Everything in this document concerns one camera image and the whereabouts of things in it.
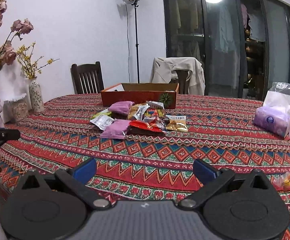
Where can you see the purple snack packet back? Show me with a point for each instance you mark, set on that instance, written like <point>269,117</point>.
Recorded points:
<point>121,107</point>

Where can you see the yellow nut snack packet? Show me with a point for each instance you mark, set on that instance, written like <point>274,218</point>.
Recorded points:
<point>177,123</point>

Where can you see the orange cardboard snack box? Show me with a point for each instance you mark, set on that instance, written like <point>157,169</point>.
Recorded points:
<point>165,93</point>

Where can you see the dark wooden chair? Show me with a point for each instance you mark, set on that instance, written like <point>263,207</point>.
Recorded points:
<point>87,78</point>

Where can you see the purple tissue pack in bag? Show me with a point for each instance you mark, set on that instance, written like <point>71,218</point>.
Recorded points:
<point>274,114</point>

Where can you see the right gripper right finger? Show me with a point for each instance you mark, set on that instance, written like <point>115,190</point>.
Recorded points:
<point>237,205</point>

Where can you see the floral ceramic vase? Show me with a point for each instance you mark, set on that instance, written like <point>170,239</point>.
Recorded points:
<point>35,94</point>

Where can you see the red snack packet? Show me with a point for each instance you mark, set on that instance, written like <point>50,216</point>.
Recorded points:
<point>144,128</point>

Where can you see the wooden chair with jacket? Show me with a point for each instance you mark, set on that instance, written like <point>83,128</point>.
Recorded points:
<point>181,77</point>

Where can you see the patterned small cup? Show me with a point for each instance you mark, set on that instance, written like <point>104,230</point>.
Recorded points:
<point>19,109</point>

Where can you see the orange candy wrapper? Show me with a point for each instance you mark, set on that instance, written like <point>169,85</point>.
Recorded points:
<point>282,181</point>

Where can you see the studio light on tripod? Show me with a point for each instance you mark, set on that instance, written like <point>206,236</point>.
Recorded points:
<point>134,4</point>

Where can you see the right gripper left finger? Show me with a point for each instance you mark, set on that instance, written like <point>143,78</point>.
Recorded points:
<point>52,206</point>

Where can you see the white grey snack packet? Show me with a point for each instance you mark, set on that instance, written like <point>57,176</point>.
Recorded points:
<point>102,121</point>

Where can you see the purple snack packet front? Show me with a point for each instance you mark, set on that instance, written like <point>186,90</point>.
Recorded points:
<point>117,130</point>

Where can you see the yellow flower branches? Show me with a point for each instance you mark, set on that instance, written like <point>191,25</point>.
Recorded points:
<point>29,66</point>

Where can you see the purple snack packet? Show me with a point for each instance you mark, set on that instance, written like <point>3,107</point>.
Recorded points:
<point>117,130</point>
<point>121,107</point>

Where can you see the black framed glass sliding door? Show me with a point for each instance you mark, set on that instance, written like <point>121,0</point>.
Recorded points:
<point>243,45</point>

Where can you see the red patterned tablecloth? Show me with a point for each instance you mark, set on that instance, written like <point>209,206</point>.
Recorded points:
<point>143,176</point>

